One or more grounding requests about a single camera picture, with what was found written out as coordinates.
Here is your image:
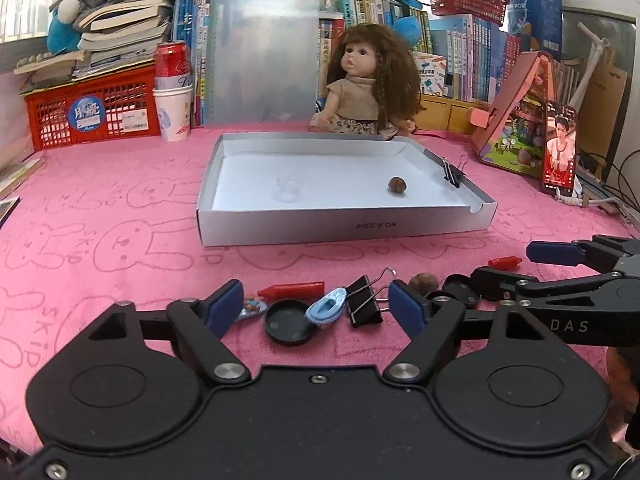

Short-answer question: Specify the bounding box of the person's right hand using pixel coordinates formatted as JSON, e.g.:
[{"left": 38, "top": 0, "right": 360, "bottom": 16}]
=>
[{"left": 607, "top": 350, "right": 640, "bottom": 411}]

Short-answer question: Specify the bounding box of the row of light blue books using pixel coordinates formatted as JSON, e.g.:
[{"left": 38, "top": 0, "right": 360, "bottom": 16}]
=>
[{"left": 430, "top": 12, "right": 524, "bottom": 104}]

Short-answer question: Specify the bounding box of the wooden drawer shelf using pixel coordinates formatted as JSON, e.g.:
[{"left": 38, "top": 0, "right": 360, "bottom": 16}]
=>
[{"left": 414, "top": 92, "right": 497, "bottom": 134}]

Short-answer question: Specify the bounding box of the black binder clip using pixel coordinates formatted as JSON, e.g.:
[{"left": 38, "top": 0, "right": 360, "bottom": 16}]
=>
[
  {"left": 441, "top": 155, "right": 469, "bottom": 189},
  {"left": 345, "top": 267, "right": 399, "bottom": 327}
]

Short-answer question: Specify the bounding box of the clear plastic piece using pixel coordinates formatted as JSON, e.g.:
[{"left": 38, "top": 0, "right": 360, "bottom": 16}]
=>
[{"left": 274, "top": 176, "right": 302, "bottom": 201}]

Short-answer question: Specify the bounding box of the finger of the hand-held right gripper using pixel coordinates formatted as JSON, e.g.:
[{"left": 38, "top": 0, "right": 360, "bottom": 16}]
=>
[
  {"left": 526, "top": 236, "right": 640, "bottom": 274},
  {"left": 471, "top": 267, "right": 640, "bottom": 307}
]

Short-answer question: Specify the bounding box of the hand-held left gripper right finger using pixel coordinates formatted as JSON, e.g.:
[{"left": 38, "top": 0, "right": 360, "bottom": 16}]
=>
[{"left": 382, "top": 281, "right": 538, "bottom": 386}]

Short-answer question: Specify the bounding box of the white plastic tube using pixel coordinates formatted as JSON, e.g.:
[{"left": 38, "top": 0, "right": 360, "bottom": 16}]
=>
[{"left": 567, "top": 22, "right": 609, "bottom": 107}]

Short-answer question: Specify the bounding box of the blue and white plush toy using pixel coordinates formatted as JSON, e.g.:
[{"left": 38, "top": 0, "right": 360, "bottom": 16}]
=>
[{"left": 47, "top": 0, "right": 102, "bottom": 56}]

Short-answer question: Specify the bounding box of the light blue toy shoe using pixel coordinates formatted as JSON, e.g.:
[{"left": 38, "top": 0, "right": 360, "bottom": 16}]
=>
[{"left": 305, "top": 287, "right": 348, "bottom": 329}]

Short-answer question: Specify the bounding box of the shallow white cardboard box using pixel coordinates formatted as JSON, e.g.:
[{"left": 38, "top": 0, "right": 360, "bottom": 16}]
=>
[{"left": 196, "top": 132, "right": 498, "bottom": 247}]

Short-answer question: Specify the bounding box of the translucent plastic clipboard case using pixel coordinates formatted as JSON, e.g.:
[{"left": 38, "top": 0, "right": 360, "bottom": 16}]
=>
[{"left": 206, "top": 0, "right": 321, "bottom": 126}]

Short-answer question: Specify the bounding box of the blue cardboard carton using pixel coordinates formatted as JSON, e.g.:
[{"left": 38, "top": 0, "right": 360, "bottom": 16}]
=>
[{"left": 504, "top": 0, "right": 566, "bottom": 56}]

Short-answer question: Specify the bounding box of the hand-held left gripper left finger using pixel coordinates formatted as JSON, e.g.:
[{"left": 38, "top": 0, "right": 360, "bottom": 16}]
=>
[{"left": 89, "top": 280, "right": 251, "bottom": 386}]

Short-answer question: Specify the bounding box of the white printed cardboard box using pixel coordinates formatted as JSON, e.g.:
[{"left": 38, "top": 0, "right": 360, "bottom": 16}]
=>
[{"left": 412, "top": 51, "right": 449, "bottom": 96}]

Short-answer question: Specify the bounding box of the small figure keychain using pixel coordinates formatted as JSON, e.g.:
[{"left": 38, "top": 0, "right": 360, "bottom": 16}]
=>
[{"left": 237, "top": 297, "right": 269, "bottom": 321}]

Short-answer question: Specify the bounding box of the brown-haired doll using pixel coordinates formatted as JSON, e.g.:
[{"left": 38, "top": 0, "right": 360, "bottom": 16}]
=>
[{"left": 308, "top": 23, "right": 424, "bottom": 142}]

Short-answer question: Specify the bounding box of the pink bunny print blanket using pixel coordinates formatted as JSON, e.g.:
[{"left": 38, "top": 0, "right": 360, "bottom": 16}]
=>
[{"left": 0, "top": 122, "right": 640, "bottom": 461}]

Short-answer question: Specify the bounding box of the pink cardboard toy house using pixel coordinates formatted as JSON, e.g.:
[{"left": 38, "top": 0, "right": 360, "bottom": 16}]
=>
[{"left": 469, "top": 51, "right": 559, "bottom": 179}]

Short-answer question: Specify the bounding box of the red soda can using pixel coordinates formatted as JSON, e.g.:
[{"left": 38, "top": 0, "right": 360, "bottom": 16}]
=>
[{"left": 153, "top": 42, "right": 194, "bottom": 91}]

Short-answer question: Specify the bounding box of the flat pile of books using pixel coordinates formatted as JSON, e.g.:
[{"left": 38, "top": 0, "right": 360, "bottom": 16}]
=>
[{"left": 0, "top": 157, "right": 44, "bottom": 227}]

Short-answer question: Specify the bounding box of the smartphone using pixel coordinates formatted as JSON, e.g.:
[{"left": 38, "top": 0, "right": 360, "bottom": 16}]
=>
[{"left": 540, "top": 99, "right": 579, "bottom": 197}]

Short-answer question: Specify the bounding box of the row of colourful books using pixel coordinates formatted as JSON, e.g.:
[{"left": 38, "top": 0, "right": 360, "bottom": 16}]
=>
[{"left": 317, "top": 0, "right": 437, "bottom": 97}]

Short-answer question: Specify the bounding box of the large red plastic basket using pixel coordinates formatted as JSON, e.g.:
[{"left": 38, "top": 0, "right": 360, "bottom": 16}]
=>
[{"left": 23, "top": 64, "right": 164, "bottom": 151}]

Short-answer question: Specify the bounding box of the stack of worn books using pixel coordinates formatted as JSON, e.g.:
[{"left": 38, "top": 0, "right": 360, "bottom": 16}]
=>
[{"left": 14, "top": 0, "right": 202, "bottom": 84}]

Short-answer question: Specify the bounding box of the row of thin blue books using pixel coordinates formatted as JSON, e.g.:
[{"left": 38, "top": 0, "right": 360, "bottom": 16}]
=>
[{"left": 172, "top": 0, "right": 214, "bottom": 129}]

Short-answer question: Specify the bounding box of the bundle of cables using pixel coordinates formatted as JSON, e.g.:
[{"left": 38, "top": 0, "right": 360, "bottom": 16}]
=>
[{"left": 574, "top": 149, "right": 640, "bottom": 232}]

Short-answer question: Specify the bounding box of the brown cardboard sheet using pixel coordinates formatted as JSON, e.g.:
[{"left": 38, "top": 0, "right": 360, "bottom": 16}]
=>
[{"left": 575, "top": 47, "right": 629, "bottom": 182}]

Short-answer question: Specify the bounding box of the white paper cup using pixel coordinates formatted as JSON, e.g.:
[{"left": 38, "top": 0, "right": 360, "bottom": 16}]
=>
[{"left": 152, "top": 84, "right": 194, "bottom": 142}]

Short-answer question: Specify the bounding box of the window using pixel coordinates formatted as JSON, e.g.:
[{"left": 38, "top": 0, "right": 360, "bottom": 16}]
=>
[{"left": 0, "top": 0, "right": 101, "bottom": 46}]

